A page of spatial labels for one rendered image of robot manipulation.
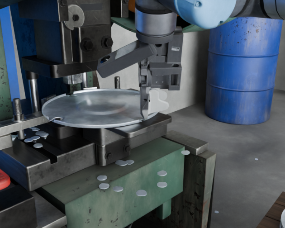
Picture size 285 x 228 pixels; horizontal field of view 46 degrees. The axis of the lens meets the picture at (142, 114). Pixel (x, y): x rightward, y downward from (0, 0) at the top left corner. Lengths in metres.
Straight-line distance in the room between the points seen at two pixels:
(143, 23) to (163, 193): 0.51
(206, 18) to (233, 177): 1.73
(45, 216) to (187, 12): 0.46
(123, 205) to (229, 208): 1.09
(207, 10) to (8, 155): 0.55
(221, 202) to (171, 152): 1.02
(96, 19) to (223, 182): 1.45
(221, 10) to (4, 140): 0.57
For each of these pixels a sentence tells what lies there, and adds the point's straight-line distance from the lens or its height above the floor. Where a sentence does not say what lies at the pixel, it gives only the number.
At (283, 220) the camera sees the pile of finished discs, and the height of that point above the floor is 0.39.
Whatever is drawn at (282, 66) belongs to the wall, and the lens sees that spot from 4.17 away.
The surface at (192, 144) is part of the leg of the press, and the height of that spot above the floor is 0.64.
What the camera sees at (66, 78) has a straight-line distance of 0.91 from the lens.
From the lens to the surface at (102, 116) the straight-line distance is 0.78.
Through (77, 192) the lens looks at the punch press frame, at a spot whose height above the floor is 0.65.
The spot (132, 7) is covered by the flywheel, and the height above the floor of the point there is 1.00.
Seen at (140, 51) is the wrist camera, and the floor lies 0.95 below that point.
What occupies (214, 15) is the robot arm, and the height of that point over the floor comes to 1.02.
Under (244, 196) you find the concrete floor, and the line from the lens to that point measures 1.99.
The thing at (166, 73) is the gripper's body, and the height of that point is 0.90.
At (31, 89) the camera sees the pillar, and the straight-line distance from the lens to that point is 0.94.
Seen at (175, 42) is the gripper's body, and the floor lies 0.96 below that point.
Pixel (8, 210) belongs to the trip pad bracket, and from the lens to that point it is 0.64.
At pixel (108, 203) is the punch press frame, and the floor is 0.59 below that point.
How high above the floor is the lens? 1.05
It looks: 20 degrees down
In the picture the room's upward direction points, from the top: straight up
